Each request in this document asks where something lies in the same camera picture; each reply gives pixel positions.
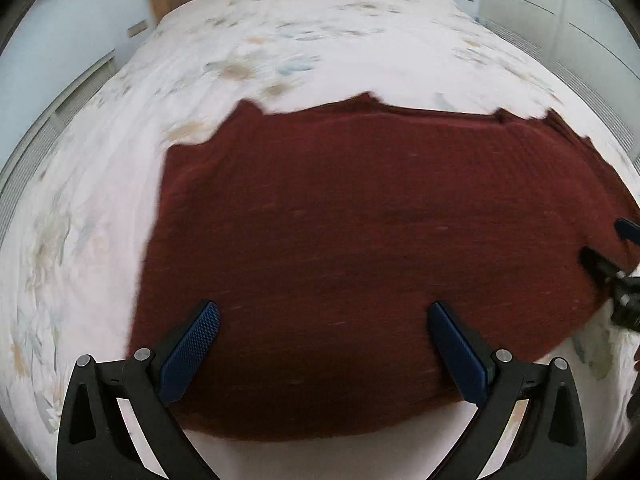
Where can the bed with floral duvet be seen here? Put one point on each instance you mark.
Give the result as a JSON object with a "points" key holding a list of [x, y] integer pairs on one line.
{"points": [[300, 35]]}

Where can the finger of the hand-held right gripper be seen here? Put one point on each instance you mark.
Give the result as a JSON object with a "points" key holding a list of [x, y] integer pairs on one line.
{"points": [[600, 262], [629, 229]]}

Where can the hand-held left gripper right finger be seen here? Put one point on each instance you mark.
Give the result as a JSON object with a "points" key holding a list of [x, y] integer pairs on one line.
{"points": [[457, 355]]}

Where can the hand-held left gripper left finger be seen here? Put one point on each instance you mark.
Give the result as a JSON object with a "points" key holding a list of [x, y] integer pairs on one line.
{"points": [[192, 350]]}

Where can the dark red knitted sweater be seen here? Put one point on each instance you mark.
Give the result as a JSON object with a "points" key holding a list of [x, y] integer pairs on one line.
{"points": [[350, 235]]}

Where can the white wardrobe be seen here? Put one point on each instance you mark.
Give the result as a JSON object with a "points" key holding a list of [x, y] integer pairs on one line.
{"points": [[575, 10]]}

